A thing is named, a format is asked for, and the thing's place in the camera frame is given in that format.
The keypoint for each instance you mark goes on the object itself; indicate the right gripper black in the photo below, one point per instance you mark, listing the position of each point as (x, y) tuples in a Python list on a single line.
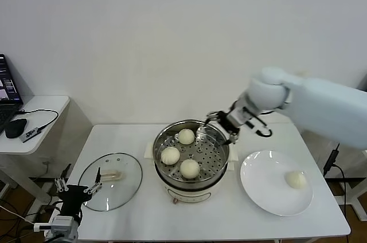
[(231, 121)]

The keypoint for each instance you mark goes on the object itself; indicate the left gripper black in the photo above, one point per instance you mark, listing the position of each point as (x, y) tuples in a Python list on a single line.
[(73, 194)]

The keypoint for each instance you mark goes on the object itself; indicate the white steamed baozi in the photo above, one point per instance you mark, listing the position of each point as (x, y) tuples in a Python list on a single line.
[(186, 136), (295, 180), (189, 168), (170, 155)]

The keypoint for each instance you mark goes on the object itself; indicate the glass pot lid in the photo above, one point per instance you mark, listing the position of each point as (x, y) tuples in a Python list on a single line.
[(123, 191)]

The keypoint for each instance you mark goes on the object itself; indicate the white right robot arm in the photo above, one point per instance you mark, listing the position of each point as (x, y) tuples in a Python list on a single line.
[(329, 105)]

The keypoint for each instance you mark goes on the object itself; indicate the stainless steel steamer basket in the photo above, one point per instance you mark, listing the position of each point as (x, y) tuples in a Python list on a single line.
[(212, 160)]

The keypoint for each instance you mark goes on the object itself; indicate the white round plate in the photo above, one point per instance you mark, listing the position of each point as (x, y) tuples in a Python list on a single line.
[(263, 185)]

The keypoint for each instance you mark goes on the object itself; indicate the black computer mouse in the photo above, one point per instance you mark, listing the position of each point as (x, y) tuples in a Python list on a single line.
[(14, 128)]

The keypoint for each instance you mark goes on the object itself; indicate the open black laptop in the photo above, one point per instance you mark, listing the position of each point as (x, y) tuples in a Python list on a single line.
[(8, 88)]

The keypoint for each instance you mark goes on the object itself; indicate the white wall socket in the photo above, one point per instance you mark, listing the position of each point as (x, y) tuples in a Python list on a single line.
[(48, 162)]

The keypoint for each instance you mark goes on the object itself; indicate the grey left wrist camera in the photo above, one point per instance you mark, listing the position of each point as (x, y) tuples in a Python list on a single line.
[(60, 223)]

